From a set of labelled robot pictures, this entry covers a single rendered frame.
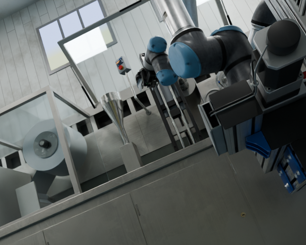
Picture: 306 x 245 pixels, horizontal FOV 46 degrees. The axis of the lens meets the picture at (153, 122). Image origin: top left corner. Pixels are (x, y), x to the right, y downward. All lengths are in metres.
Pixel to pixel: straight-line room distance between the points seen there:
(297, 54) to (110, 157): 1.93
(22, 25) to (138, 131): 3.71
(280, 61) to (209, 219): 1.10
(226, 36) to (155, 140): 1.37
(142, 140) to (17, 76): 3.30
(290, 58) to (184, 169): 1.11
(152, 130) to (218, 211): 0.95
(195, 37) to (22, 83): 4.38
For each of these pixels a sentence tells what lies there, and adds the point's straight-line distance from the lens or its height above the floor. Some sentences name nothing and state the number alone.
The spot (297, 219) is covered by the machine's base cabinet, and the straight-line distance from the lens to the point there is 1.68.
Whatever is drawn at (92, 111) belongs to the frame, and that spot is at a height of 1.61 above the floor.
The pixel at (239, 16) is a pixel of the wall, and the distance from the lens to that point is 4.81.
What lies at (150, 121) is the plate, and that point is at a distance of 2.46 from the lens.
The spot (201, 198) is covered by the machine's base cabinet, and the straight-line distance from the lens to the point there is 1.69.
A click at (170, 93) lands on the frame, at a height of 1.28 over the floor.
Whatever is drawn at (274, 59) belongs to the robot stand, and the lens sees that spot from 0.71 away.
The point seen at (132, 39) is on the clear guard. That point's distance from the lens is 2.51.
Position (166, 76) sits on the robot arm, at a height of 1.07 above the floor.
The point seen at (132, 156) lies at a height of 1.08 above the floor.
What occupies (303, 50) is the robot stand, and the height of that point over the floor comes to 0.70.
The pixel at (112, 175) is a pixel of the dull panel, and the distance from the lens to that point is 2.47.
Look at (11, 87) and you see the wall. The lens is 5.42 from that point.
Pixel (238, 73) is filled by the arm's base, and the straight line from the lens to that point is 1.13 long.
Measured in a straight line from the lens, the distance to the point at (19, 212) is 2.11.
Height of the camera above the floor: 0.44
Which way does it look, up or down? 21 degrees up
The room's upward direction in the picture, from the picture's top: 22 degrees counter-clockwise
